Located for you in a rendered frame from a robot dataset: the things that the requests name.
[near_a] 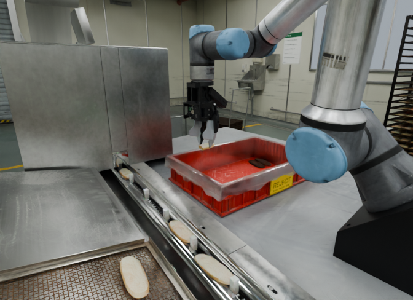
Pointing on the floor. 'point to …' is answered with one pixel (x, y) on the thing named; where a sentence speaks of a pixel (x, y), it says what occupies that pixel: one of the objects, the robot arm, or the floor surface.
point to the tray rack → (402, 128)
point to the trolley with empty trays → (232, 118)
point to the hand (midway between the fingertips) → (206, 141)
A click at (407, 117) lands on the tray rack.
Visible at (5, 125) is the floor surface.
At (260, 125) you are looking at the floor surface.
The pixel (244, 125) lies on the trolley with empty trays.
